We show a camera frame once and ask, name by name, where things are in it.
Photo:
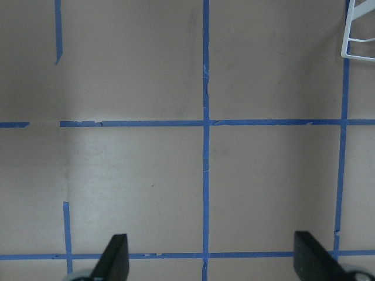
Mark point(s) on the white wire cup rack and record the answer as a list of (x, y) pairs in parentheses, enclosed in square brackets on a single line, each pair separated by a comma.
[(358, 37)]

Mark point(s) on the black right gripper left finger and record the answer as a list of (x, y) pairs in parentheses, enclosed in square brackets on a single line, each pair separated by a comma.
[(114, 262)]

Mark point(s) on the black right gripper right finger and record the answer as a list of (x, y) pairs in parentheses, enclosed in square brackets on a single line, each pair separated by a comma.
[(312, 261)]

